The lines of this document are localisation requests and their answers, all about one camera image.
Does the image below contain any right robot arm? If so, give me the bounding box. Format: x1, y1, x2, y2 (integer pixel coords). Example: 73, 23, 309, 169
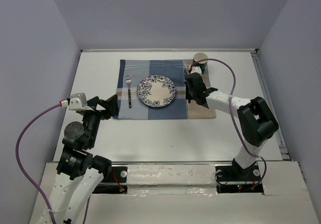
185, 73, 279, 180

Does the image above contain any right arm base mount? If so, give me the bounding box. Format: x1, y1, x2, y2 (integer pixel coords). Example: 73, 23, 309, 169
214, 165, 264, 194

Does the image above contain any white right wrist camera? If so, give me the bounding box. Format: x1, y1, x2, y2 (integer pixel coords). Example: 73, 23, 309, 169
189, 65, 202, 75

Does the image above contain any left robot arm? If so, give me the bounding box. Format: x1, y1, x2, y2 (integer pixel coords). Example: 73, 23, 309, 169
38, 93, 119, 223

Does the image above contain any blue floral plate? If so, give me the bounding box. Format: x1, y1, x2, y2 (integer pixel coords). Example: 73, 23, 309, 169
137, 75, 176, 108

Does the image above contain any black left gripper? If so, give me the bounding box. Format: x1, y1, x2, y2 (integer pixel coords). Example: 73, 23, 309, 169
82, 93, 119, 147

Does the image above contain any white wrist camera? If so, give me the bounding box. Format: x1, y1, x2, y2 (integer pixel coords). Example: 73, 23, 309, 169
60, 93, 94, 111
189, 65, 202, 75

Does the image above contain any blue beige plaid cloth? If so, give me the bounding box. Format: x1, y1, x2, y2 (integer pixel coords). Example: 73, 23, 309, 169
114, 59, 216, 120

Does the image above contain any white front cover panel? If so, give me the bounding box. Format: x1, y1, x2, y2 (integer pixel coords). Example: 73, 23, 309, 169
126, 164, 216, 186

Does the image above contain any dark green mug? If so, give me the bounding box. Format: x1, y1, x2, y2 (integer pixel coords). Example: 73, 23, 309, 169
192, 53, 208, 74

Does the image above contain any steel fork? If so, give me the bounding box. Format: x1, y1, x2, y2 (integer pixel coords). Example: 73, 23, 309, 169
126, 75, 132, 108

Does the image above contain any white table edge rail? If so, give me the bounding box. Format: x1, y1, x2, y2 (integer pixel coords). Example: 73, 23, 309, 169
80, 48, 256, 53

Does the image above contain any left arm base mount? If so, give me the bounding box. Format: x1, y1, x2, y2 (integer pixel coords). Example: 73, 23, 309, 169
92, 166, 128, 194

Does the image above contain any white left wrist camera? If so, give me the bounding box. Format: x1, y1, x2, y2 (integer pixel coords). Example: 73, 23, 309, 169
60, 93, 94, 111

